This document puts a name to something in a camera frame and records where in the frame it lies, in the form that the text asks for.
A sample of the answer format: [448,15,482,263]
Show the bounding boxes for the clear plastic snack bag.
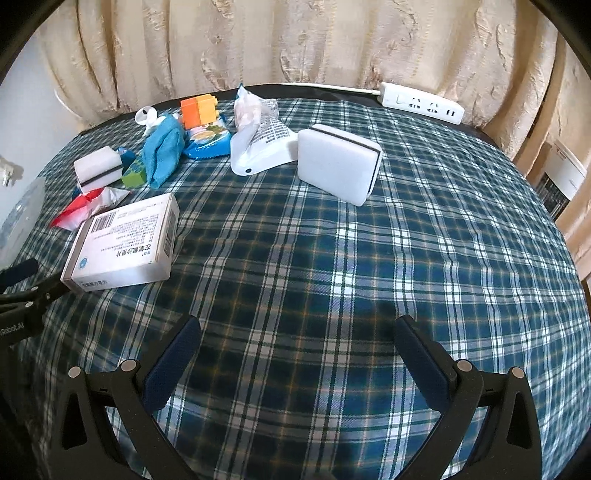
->
[233,85,280,134]

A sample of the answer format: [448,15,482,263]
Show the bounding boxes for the blue plaid tablecloth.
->
[14,85,591,480]

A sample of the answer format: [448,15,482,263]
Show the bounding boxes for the red and white packet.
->
[50,187,132,230]

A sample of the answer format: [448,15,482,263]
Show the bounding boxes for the white printed pouch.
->
[230,117,301,176]

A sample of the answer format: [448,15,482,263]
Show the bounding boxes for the blue cloth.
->
[141,115,188,189]

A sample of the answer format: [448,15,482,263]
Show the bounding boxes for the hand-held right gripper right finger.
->
[395,316,543,480]

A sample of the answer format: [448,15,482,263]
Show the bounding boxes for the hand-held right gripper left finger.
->
[50,316,202,480]

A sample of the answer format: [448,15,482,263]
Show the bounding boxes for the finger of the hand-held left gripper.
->
[0,258,40,292]
[0,276,70,309]

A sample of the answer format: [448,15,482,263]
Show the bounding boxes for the orange and yellow toy blocks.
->
[180,93,220,130]

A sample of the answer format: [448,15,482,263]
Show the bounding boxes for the large white sponge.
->
[297,124,382,207]

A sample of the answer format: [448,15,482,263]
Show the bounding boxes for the blue snack packet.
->
[182,115,234,160]

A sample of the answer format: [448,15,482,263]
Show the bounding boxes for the white power strip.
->
[379,82,465,125]

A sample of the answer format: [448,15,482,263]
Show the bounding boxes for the small white sponge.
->
[74,146,124,192]

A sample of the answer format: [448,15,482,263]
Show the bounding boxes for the white plug cable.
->
[0,154,24,188]

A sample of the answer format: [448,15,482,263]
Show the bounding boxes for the clear plastic bowl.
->
[0,178,47,266]

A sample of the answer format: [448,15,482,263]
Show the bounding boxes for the white medicine box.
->
[60,192,181,293]

